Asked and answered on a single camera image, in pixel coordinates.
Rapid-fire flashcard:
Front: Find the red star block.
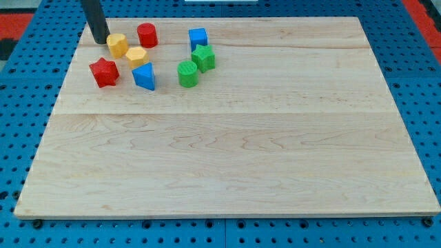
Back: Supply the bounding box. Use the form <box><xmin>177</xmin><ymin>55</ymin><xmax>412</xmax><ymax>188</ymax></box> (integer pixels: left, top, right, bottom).
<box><xmin>89</xmin><ymin>57</ymin><xmax>119</xmax><ymax>88</ymax></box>

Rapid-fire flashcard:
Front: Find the green star block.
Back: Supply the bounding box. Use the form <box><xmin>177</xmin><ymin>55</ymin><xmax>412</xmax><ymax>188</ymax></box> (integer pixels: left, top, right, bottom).
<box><xmin>192</xmin><ymin>45</ymin><xmax>216</xmax><ymax>73</ymax></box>

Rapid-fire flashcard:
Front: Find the yellow heart block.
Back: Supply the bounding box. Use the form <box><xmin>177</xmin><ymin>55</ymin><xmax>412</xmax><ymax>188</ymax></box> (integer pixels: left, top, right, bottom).
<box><xmin>106</xmin><ymin>33</ymin><xmax>129</xmax><ymax>59</ymax></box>

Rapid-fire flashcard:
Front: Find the blue triangle block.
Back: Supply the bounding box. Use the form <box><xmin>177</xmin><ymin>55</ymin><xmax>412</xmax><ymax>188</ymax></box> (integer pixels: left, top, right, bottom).
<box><xmin>132</xmin><ymin>62</ymin><xmax>156</xmax><ymax>91</ymax></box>

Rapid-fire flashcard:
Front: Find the green cylinder block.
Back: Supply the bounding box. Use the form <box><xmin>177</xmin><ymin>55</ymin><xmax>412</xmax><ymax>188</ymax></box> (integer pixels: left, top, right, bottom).
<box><xmin>177</xmin><ymin>61</ymin><xmax>198</xmax><ymax>88</ymax></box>

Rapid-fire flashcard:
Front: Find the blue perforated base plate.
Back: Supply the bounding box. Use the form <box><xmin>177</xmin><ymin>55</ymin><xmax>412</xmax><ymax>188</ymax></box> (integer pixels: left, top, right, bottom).
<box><xmin>1</xmin><ymin>0</ymin><xmax>440</xmax><ymax>247</ymax></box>

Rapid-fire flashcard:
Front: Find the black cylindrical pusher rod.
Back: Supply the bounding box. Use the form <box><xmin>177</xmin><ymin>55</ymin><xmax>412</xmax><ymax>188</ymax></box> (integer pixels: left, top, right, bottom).
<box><xmin>80</xmin><ymin>0</ymin><xmax>110</xmax><ymax>44</ymax></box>

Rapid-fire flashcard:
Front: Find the blue cube block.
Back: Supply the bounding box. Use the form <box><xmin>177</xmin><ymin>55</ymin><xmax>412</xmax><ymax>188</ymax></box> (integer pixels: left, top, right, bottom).
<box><xmin>188</xmin><ymin>28</ymin><xmax>209</xmax><ymax>52</ymax></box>

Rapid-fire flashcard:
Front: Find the light wooden board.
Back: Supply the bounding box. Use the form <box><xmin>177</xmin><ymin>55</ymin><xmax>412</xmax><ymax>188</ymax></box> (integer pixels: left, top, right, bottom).
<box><xmin>14</xmin><ymin>17</ymin><xmax>440</xmax><ymax>220</ymax></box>

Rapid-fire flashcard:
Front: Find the red cylinder block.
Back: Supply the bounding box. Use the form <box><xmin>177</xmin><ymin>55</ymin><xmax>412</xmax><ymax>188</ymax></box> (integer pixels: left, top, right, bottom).
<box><xmin>136</xmin><ymin>23</ymin><xmax>158</xmax><ymax>48</ymax></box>

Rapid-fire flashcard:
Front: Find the yellow hexagon block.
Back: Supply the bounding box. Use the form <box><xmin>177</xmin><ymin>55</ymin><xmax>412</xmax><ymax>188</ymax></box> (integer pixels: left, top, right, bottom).
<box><xmin>125</xmin><ymin>47</ymin><xmax>150</xmax><ymax>69</ymax></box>

